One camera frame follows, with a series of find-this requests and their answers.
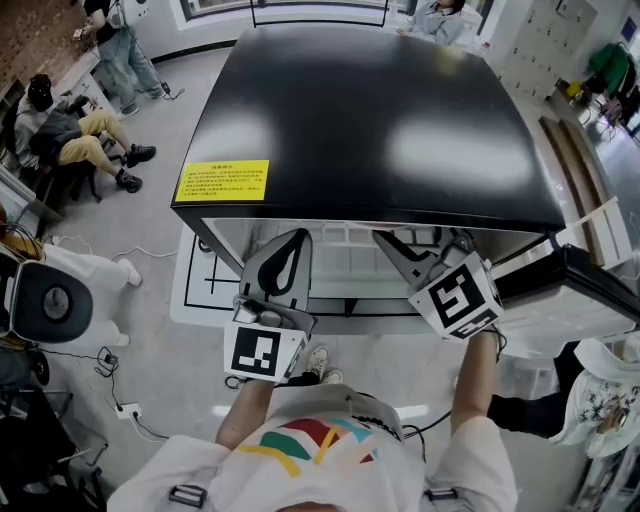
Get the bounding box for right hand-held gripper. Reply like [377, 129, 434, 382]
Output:
[372, 229, 504, 342]

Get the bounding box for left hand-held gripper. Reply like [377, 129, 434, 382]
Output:
[223, 227, 318, 385]

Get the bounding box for black mini fridge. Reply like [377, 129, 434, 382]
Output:
[169, 22, 640, 346]

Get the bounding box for person's left forearm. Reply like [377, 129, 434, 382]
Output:
[214, 377, 277, 451]

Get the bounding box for person's right forearm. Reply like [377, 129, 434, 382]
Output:
[448, 329, 502, 437]

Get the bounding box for person's white left shoe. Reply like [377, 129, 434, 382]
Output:
[303, 345, 331, 381]

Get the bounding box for white mat with black lines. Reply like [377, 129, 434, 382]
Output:
[169, 223, 444, 337]

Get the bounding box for white printed t-shirt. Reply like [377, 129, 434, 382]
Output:
[107, 383, 519, 512]

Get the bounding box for black power adapter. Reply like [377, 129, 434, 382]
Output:
[96, 346, 120, 377]

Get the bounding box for wooden planks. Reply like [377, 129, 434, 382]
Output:
[538, 116, 632, 269]

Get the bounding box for black and white handheld device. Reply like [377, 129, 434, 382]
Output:
[0, 249, 95, 346]

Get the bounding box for black cart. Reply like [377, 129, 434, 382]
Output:
[0, 384, 110, 512]

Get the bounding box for white locker cabinet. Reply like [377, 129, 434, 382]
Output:
[503, 0, 602, 104]

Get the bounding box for green jacket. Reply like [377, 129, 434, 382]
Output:
[586, 42, 632, 95]

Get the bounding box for black cable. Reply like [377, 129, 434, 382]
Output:
[398, 408, 454, 464]

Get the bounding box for white cable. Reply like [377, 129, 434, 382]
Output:
[47, 234, 180, 264]

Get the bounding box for black metal frame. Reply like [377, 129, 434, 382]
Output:
[248, 0, 390, 30]

